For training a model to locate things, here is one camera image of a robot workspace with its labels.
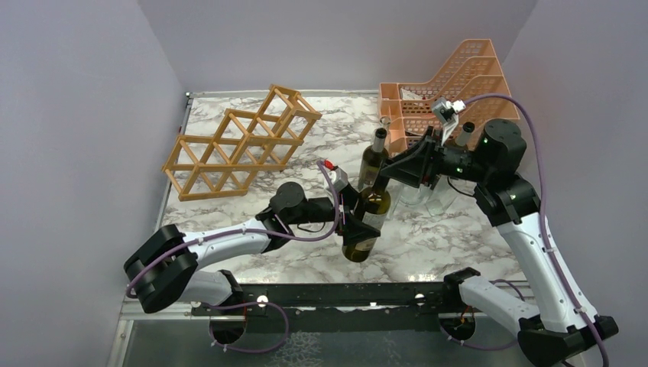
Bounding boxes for tall clear glass bottle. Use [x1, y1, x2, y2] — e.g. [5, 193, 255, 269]
[379, 116, 392, 132]

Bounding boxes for green bottle silver neck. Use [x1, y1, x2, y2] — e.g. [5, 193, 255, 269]
[452, 122, 475, 149]

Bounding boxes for green bottle brown label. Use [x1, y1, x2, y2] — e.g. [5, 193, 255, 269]
[358, 128, 388, 191]

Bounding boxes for clear bottle silver cap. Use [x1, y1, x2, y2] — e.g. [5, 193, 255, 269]
[398, 184, 430, 206]

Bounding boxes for short clear glass jar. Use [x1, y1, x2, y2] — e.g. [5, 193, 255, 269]
[425, 176, 458, 216]

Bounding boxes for wooden wine rack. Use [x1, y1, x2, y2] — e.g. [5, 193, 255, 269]
[161, 84, 322, 201]

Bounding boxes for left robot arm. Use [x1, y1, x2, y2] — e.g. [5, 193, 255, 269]
[124, 182, 381, 314]

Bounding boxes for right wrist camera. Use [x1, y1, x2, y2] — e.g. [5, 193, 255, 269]
[431, 97, 466, 145]

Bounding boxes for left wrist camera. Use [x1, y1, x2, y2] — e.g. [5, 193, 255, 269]
[323, 160, 348, 193]

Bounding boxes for peach plastic file organizer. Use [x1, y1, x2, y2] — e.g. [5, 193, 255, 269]
[377, 39, 510, 155]

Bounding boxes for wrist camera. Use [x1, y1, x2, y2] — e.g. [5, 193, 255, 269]
[431, 97, 466, 145]
[323, 160, 348, 193]

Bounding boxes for green bottle navy cream label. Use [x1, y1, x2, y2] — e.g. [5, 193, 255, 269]
[342, 176, 391, 262]

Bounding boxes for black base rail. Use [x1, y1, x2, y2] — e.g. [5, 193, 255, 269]
[191, 281, 466, 333]

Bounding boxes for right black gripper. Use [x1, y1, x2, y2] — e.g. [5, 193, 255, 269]
[381, 125, 493, 188]

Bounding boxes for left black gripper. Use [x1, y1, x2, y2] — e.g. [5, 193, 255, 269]
[287, 183, 381, 245]

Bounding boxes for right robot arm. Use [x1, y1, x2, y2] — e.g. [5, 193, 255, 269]
[379, 119, 619, 366]

